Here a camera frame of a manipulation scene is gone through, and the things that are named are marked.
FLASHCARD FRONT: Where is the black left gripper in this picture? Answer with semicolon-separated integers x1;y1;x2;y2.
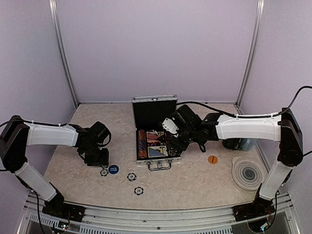
81;143;109;166

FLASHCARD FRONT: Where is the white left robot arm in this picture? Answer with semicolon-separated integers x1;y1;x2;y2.
0;115;112;217

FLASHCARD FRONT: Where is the orange round button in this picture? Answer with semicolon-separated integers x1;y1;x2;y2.
208;156;218;164

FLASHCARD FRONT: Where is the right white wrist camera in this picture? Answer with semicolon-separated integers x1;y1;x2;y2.
162;118;179;135

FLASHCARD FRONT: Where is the red chip row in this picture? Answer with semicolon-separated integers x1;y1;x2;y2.
138;130;147;148

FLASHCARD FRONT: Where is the red playing card deck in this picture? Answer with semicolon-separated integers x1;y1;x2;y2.
146;131;164;144

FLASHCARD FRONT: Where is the dark green mug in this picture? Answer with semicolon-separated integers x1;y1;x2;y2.
222;138;241;150

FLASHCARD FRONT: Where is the blue round button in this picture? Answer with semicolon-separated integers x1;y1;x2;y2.
108;165;119;175

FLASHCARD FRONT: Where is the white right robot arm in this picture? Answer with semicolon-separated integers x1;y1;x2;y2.
162;104;304;216

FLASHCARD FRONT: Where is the blue playing card deck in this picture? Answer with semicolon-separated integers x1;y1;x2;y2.
148;146;167;158

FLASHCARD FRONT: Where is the aluminium poker chip case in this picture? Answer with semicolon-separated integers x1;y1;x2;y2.
131;95;181;172

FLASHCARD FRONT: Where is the single black white chip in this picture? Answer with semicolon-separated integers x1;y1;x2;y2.
134;186;144;195

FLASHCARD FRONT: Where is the grey striped plate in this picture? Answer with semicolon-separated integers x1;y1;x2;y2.
231;157;268;192

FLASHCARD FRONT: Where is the light blue mug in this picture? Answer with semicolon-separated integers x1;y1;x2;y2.
240;138;257;151

